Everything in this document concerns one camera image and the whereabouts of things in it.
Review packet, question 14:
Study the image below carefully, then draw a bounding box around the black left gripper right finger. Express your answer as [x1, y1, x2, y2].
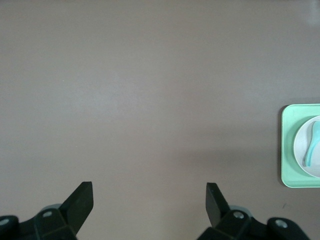
[197, 182, 270, 240]

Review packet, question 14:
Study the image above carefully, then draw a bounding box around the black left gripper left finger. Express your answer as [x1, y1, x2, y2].
[17, 181, 95, 240]

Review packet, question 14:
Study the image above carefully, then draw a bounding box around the round white plate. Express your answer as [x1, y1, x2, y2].
[293, 115, 320, 179]

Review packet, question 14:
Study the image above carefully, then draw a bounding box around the teal plastic spoon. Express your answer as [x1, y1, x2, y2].
[302, 121, 320, 168]

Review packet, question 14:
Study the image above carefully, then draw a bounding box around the light green rectangular tray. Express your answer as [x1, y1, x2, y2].
[281, 103, 320, 189]

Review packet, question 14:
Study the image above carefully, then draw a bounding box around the brown table cover sheet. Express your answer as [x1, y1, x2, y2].
[0, 0, 320, 240]

